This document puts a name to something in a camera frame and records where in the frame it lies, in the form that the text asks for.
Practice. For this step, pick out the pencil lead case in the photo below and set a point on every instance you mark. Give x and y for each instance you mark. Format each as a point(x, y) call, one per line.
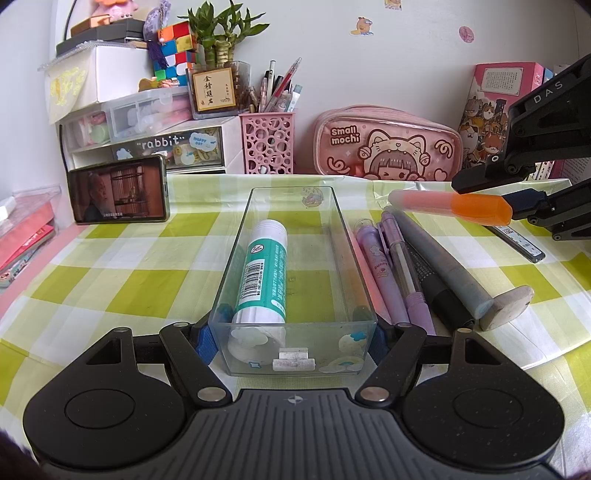
point(519, 242)

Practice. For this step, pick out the round pink wall sticker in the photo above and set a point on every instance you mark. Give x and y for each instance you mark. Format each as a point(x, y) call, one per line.
point(466, 34)

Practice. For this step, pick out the clear plastic drawer unit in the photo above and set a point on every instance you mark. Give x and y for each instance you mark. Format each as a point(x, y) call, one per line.
point(134, 115)

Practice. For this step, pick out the white storage box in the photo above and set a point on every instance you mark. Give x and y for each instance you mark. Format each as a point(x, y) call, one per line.
point(106, 74)

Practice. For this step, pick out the pink cartoon printed box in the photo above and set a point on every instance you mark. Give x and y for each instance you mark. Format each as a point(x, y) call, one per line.
point(489, 115)

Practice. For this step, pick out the green checked tablecloth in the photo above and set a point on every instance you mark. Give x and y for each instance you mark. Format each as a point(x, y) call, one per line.
point(138, 286)

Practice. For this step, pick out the pink perforated pen holder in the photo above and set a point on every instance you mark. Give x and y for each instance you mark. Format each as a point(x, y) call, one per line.
point(268, 143)

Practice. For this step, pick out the pink cartoon pencil case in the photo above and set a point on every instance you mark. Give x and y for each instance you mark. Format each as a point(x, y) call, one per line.
point(388, 143)

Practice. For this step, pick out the purple mechanical pencil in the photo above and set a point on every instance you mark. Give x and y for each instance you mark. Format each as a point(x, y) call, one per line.
point(406, 272)

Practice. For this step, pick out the colourful puzzle cube tower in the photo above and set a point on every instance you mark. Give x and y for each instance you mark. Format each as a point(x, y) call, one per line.
point(178, 50)

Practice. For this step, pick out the pink toy figure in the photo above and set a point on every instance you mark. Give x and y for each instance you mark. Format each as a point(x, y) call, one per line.
point(117, 9)

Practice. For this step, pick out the black marker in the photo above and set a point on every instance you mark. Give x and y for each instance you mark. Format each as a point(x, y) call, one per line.
point(445, 295)

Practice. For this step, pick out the green white glue stick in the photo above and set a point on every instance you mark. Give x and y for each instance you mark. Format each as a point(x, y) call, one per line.
point(264, 277)

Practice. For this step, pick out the purple tassel charm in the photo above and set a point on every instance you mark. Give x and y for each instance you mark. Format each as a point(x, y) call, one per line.
point(154, 32)

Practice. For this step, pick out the orange highlighter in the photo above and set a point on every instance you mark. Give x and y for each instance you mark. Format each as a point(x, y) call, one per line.
point(443, 205)

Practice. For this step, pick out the smartphone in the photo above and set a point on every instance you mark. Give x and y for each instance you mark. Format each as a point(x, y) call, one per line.
point(117, 189)

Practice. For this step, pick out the stack of books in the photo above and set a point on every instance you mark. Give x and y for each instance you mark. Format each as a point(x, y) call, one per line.
point(23, 240)

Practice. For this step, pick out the clear plastic organizer box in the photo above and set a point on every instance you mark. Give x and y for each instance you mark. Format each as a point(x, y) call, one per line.
point(295, 277)

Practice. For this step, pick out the grey marker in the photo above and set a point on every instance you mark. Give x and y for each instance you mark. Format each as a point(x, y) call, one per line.
point(448, 263)

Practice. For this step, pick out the small white block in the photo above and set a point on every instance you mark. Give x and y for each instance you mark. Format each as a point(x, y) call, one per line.
point(7, 207)

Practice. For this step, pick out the bunch of pens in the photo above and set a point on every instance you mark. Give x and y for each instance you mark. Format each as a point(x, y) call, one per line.
point(277, 90)

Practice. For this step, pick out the purple cartoon pen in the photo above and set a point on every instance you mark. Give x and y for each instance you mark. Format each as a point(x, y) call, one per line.
point(381, 267)

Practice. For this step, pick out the glass vase with label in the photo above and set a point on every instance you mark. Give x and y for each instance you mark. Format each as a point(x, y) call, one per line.
point(214, 90)

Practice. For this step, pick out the lucky bamboo plant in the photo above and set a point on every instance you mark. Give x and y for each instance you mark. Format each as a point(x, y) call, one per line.
point(221, 32)

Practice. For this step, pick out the grey white eraser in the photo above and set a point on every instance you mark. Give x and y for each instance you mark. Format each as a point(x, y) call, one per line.
point(505, 307)

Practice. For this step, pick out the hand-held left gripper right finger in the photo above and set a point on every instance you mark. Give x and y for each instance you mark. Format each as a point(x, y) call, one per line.
point(377, 344)

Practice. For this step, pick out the black boxes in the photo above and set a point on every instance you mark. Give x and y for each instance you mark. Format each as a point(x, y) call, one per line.
point(101, 34)

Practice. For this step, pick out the white drawer unit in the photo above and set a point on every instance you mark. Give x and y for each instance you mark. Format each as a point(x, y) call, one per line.
point(184, 145)

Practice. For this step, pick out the small brown figurine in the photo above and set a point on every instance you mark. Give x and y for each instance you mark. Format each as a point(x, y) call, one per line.
point(154, 83)

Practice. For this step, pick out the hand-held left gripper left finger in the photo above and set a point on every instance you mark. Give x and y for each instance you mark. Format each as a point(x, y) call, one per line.
point(206, 345)

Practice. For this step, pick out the cartoon animal wall sticker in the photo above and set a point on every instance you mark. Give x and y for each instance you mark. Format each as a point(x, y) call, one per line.
point(362, 26)

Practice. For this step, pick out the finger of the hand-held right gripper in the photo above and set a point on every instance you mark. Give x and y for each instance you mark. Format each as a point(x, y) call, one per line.
point(489, 175)
point(526, 203)

